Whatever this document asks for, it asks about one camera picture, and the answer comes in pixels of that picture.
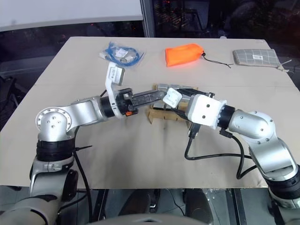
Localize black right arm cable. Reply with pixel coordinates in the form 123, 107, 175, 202
184, 121, 257, 180

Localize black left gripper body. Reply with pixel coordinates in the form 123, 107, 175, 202
116, 87, 139, 117

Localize orange drawstring pouch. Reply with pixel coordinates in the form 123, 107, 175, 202
164, 44, 234, 69

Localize clear bag with blue cable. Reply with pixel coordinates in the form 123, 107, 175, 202
98, 41, 146, 68

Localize black table leg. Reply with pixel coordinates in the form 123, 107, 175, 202
92, 188, 110, 225
231, 188, 246, 225

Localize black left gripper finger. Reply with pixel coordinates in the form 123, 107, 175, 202
130, 97, 165, 112
132, 90, 168, 101

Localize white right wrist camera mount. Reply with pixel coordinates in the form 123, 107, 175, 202
162, 87, 227, 129

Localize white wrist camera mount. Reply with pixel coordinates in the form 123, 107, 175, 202
104, 61, 128, 120
162, 87, 227, 129

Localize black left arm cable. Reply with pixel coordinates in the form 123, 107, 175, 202
56, 89, 106, 225

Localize white board panel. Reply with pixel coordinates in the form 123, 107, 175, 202
0, 0, 144, 32

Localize wooden rack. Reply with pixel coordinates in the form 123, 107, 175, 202
145, 82, 200, 123

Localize black chair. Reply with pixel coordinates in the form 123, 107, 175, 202
224, 0, 300, 51

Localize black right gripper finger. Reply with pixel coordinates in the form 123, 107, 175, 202
173, 102, 189, 118
178, 88, 200, 96

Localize grey checked fabric pouch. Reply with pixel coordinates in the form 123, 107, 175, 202
232, 48, 293, 73

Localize black zip tie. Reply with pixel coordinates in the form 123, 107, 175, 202
74, 145, 93, 153

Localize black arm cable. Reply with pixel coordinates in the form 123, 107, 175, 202
56, 89, 106, 225
184, 121, 257, 180

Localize dark rounded shape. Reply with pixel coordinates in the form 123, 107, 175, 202
184, 188, 208, 218
118, 188, 152, 213

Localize grey window pillar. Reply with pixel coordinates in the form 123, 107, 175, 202
140, 0, 156, 38

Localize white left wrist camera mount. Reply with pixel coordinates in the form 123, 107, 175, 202
104, 61, 128, 120

